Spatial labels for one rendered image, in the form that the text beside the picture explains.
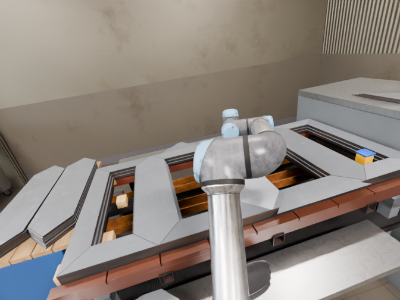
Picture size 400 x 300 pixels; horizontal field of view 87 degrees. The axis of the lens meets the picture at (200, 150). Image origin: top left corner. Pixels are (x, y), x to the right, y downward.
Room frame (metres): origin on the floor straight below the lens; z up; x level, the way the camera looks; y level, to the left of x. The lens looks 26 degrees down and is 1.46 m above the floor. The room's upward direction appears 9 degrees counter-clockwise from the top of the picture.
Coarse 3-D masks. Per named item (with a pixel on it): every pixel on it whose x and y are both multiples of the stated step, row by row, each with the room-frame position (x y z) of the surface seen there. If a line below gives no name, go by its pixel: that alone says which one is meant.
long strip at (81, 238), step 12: (96, 180) 1.04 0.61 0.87; (96, 192) 0.92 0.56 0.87; (84, 204) 0.83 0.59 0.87; (96, 204) 0.81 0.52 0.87; (84, 216) 0.74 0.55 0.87; (96, 216) 0.73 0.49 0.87; (84, 228) 0.67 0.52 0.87; (72, 240) 0.61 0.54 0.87; (84, 240) 0.60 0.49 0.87; (72, 252) 0.55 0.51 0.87
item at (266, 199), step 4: (272, 192) 0.71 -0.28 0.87; (276, 192) 0.71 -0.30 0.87; (260, 196) 0.70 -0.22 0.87; (264, 196) 0.69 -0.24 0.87; (268, 196) 0.69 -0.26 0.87; (272, 196) 0.68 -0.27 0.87; (276, 196) 0.68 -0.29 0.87; (248, 200) 0.68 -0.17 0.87; (252, 200) 0.68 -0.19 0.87; (256, 200) 0.68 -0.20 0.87; (260, 200) 0.67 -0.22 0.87; (264, 200) 0.67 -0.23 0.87; (268, 200) 0.67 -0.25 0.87; (272, 200) 0.66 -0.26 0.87; (252, 204) 0.66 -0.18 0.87; (256, 204) 0.65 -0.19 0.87; (260, 204) 0.65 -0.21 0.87; (264, 204) 0.65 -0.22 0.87; (268, 204) 0.64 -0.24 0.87
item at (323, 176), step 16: (304, 128) 1.37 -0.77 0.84; (336, 144) 1.11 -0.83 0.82; (352, 144) 1.03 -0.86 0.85; (176, 160) 1.19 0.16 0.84; (304, 160) 0.94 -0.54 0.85; (112, 176) 1.11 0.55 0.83; (320, 176) 0.81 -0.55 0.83; (336, 176) 0.75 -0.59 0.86; (384, 176) 0.72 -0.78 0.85; (96, 224) 0.68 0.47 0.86; (96, 240) 0.61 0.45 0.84; (176, 240) 0.54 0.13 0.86; (192, 240) 0.55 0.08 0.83; (128, 256) 0.51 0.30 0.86; (144, 256) 0.51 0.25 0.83; (80, 272) 0.47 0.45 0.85; (96, 272) 0.48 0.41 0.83
